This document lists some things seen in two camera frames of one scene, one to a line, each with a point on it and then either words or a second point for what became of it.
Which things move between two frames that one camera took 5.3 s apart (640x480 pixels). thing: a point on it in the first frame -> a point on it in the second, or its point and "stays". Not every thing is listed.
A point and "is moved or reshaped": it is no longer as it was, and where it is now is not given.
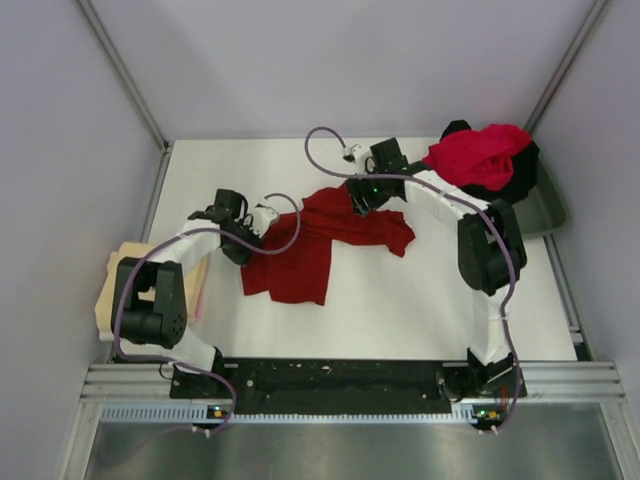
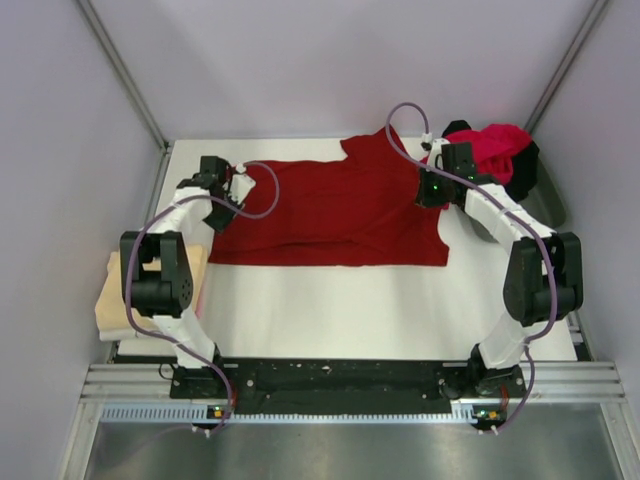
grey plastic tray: x=543 y=209 stays
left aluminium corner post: x=133 y=86 stays
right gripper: x=359 y=197 -> x=423 y=198
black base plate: x=320 y=385 stays
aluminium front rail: x=140 y=384 stays
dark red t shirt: x=301 y=273 is moved or reshaped
